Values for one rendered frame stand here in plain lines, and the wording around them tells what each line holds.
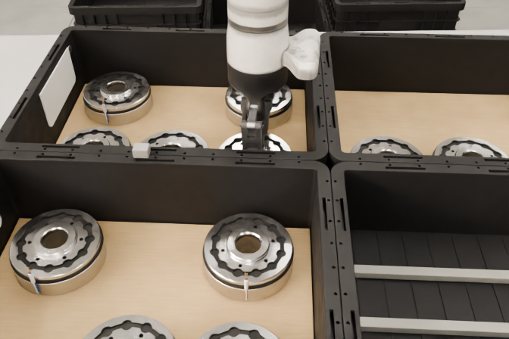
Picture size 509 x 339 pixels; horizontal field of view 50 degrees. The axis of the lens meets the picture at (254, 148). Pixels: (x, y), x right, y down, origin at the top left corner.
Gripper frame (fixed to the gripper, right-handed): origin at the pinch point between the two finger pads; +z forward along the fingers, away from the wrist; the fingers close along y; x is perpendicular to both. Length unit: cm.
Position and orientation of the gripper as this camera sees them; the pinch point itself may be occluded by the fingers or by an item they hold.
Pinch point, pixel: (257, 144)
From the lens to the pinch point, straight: 76.8
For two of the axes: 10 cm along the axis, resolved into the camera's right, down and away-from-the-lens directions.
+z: 0.0, 7.6, 6.5
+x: 9.9, 0.8, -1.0
